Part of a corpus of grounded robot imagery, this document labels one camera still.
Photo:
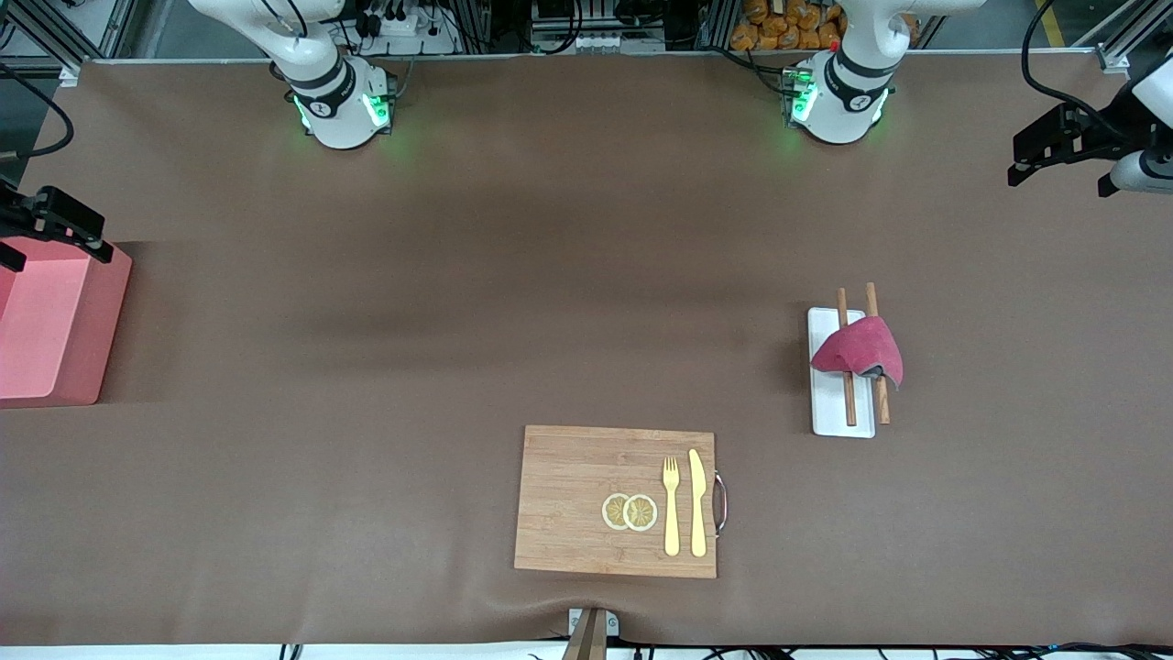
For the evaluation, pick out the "white power strip with plugs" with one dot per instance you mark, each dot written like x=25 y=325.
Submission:
x=403 y=27

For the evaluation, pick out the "wooden cutting board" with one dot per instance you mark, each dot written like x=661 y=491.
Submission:
x=577 y=504

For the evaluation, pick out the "orange snack bags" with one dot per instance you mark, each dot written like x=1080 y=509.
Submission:
x=779 y=23

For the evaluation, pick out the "white rack base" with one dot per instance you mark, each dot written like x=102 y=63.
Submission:
x=829 y=403

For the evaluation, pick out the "lemon slice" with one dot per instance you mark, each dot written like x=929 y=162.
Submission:
x=641 y=513
x=614 y=511

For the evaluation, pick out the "aluminium frame profile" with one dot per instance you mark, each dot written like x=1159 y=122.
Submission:
x=1123 y=41
x=64 y=37

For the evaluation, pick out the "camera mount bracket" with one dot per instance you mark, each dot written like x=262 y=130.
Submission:
x=591 y=632

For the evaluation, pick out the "yellow knife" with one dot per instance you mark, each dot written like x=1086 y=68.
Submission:
x=698 y=513

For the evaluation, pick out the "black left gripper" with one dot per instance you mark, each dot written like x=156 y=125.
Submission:
x=1102 y=135

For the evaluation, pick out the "white socket strip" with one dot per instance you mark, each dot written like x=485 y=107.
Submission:
x=614 y=42

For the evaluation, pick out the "red wiping cloth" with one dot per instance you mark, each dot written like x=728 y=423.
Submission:
x=861 y=350

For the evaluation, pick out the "pink plastic bin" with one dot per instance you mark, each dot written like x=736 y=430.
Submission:
x=55 y=330

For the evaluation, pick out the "brown wooden rod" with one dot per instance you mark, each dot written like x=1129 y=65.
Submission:
x=882 y=403
x=849 y=403

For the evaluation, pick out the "yellow fork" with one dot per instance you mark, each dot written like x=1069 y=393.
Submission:
x=672 y=522

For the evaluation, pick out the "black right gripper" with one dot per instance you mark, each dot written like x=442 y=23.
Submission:
x=18 y=218

